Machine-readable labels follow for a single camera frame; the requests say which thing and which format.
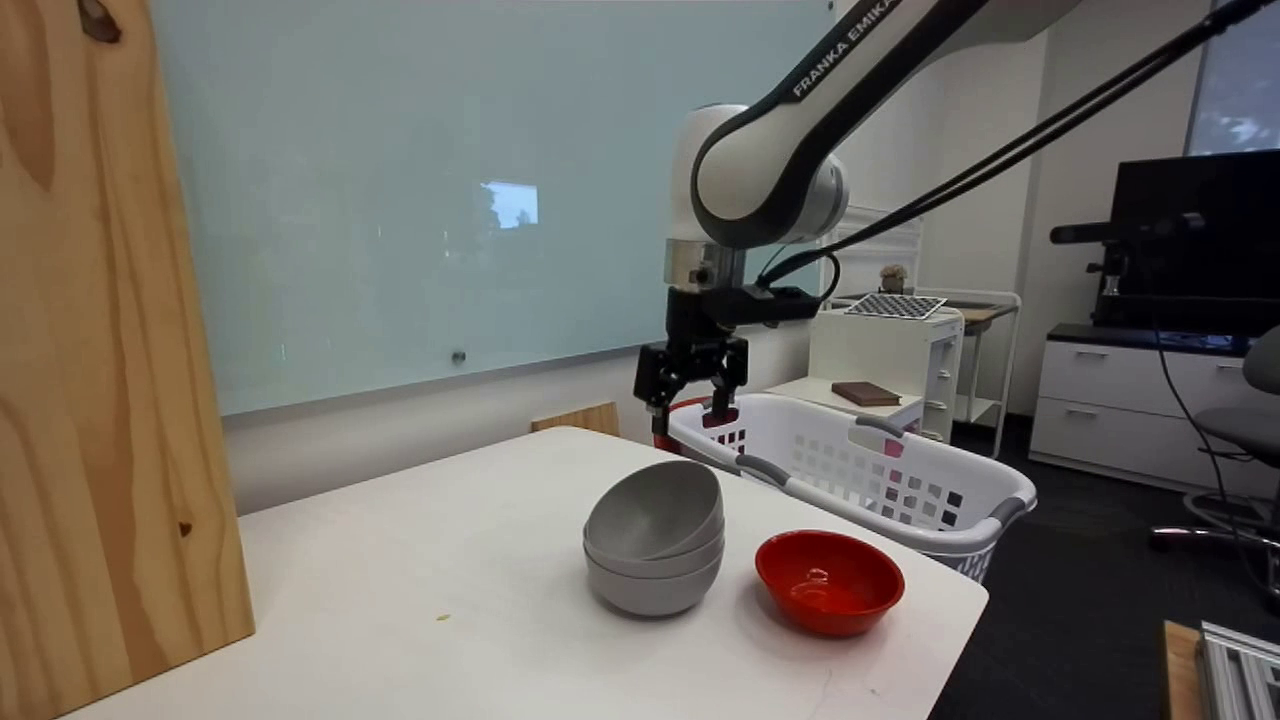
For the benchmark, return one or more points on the window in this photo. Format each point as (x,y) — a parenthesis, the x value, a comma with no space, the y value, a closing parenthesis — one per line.
(1241,83)

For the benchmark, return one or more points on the white shelf cart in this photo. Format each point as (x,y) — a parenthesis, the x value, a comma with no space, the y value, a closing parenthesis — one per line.
(881,351)

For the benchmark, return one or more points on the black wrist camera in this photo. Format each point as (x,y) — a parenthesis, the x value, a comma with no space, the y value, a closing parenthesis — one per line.
(783,307)

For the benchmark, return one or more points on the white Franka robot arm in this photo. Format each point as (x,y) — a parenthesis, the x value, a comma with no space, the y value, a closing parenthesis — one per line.
(801,134)

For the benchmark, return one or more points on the grey office chair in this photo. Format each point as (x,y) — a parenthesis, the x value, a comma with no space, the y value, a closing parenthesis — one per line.
(1263,454)

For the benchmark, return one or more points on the checkerboard calibration sheet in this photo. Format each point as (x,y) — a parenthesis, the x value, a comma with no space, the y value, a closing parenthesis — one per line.
(905,307)

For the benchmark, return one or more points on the black bar camera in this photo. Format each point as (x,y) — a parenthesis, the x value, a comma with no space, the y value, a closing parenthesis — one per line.
(1085,229)

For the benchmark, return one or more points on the white laundry basket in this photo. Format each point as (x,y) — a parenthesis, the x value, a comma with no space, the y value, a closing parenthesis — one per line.
(864,465)

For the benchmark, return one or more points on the light wooden board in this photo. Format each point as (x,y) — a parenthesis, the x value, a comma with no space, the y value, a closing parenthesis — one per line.
(105,400)

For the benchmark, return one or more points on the wooden plank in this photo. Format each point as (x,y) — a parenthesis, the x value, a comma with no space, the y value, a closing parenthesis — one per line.
(1182,673)

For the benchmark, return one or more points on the white drawer cabinet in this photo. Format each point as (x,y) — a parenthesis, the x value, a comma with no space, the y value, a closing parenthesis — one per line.
(1107,400)

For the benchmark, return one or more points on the white side table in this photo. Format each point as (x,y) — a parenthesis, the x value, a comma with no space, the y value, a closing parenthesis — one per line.
(988,308)

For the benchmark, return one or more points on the small cardboard box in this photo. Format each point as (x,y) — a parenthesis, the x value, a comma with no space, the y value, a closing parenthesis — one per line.
(579,423)

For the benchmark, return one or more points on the glass whiteboard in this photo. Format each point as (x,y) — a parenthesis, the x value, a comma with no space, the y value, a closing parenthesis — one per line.
(440,187)

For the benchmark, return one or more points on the black monitor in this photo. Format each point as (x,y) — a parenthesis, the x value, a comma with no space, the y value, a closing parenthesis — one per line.
(1194,241)

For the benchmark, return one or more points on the small brown figurine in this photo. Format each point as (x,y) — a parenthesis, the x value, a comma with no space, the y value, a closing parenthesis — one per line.
(894,277)

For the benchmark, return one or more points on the aluminium rail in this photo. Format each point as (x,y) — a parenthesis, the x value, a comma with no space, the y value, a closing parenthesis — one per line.
(1241,673)

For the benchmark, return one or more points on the red bowl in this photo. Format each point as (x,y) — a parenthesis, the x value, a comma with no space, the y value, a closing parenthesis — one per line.
(830,581)

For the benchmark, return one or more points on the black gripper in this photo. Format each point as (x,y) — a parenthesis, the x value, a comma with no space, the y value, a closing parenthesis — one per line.
(703,344)

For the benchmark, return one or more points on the brown flat block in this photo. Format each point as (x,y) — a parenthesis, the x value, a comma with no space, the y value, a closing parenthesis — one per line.
(864,392)

